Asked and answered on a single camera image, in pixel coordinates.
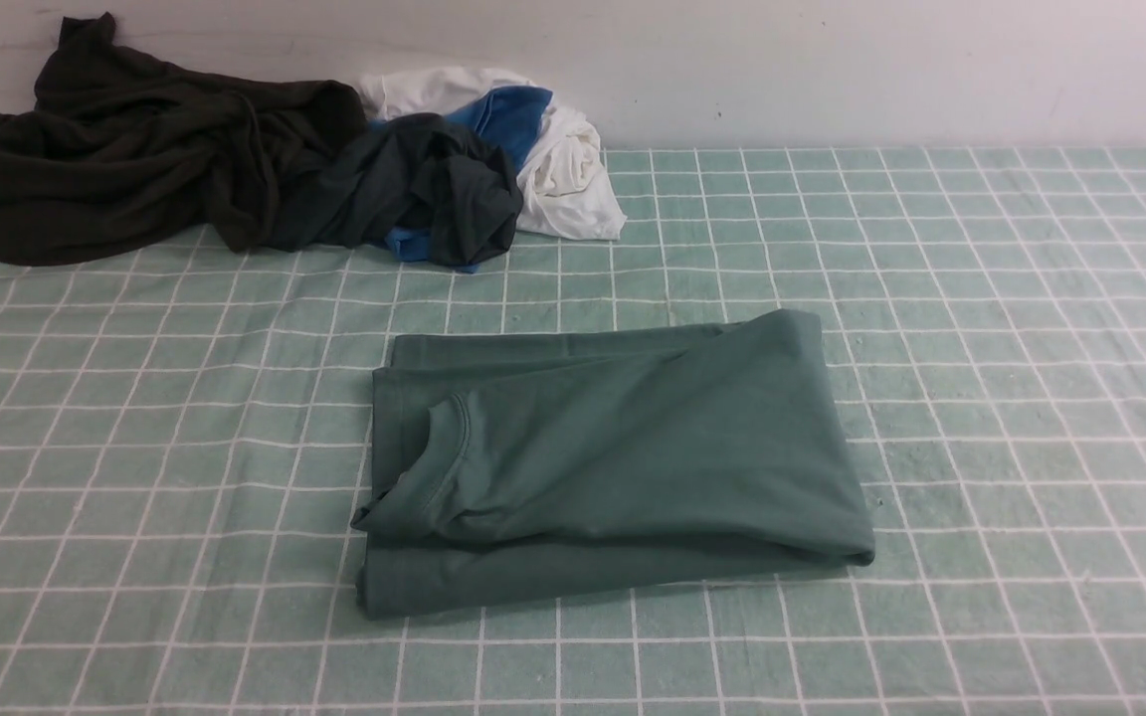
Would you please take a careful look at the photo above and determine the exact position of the dark green crumpled garment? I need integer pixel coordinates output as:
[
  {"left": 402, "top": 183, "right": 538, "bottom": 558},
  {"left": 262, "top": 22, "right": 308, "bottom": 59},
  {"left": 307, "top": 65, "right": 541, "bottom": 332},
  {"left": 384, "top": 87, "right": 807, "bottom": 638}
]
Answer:
[{"left": 270, "top": 112, "right": 524, "bottom": 269}]

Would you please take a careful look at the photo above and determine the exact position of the white crumpled garment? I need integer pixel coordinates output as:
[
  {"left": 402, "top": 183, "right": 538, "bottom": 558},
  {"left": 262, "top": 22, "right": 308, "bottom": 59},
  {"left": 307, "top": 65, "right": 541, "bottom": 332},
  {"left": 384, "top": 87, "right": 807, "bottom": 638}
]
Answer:
[{"left": 356, "top": 66, "right": 627, "bottom": 241}]

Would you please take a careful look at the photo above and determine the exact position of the green checkered tablecloth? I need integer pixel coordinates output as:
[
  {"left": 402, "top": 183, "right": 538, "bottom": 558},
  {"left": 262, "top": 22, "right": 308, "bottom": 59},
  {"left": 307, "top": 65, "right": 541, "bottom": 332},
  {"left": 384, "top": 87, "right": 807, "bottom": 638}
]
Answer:
[{"left": 0, "top": 148, "right": 1146, "bottom": 715}]

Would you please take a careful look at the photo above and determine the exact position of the green long-sleeved shirt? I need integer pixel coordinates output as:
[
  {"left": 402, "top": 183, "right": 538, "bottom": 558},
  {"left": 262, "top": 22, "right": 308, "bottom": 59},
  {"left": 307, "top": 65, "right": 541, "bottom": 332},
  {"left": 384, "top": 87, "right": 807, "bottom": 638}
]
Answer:
[{"left": 353, "top": 309, "right": 876, "bottom": 620}]

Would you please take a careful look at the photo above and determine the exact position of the blue crumpled garment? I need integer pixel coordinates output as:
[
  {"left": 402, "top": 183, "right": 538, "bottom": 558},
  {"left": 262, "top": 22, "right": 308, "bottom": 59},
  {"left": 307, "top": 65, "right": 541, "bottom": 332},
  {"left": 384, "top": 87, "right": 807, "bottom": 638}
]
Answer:
[{"left": 385, "top": 87, "right": 554, "bottom": 273}]

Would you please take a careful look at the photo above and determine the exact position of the dark brown crumpled garment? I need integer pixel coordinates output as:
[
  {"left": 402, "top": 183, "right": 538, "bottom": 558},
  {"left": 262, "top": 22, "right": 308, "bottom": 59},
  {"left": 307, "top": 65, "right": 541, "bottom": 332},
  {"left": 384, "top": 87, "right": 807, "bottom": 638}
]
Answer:
[{"left": 0, "top": 13, "right": 368, "bottom": 267}]

